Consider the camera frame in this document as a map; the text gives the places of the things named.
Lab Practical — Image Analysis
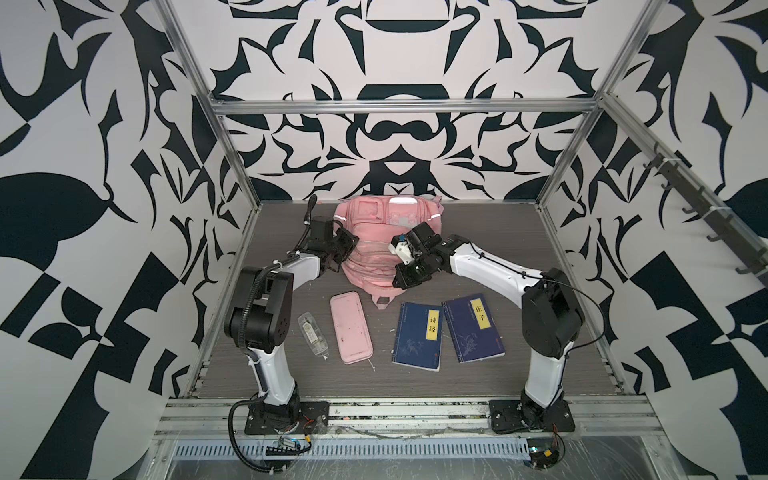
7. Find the pink student backpack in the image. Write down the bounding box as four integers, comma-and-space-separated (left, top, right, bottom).
333, 195, 444, 310

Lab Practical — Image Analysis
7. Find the blue book yellow label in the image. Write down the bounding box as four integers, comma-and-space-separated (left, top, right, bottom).
392, 302, 443, 372

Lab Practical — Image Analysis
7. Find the purple book yellow label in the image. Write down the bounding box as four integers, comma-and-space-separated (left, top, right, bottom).
442, 294, 506, 364

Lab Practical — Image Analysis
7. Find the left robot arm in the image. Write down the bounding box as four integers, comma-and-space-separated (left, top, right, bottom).
224, 217, 359, 407

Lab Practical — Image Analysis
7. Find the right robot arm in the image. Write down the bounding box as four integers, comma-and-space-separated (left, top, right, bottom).
390, 222, 585, 414

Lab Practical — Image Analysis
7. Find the pink pencil case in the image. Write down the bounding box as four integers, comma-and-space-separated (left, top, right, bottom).
329, 291, 373, 365

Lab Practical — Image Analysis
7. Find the clear plastic small case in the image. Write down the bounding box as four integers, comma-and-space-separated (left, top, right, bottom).
297, 312, 329, 359

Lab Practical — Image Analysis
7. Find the left electronics board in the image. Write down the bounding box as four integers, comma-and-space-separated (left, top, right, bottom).
264, 436, 312, 456

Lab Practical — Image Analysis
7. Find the electronics board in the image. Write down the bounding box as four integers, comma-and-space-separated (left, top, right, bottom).
264, 436, 312, 456
526, 438, 566, 471

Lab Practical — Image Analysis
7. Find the right electronics board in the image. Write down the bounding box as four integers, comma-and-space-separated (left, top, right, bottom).
526, 438, 566, 471

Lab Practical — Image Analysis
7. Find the black corrugated cable left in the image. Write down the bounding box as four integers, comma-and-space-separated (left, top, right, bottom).
226, 398, 289, 475

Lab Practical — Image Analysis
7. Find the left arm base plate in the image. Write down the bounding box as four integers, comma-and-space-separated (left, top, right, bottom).
244, 401, 330, 435

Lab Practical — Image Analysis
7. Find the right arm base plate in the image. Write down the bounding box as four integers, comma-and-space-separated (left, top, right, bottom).
488, 398, 576, 435

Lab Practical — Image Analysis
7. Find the white slotted cable duct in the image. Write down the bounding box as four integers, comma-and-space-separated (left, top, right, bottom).
173, 437, 530, 461

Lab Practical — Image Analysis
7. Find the aluminium front rail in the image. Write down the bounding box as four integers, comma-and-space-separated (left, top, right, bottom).
154, 395, 664, 438

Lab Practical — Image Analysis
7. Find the black coat hook rail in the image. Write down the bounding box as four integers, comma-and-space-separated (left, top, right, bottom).
644, 143, 767, 287

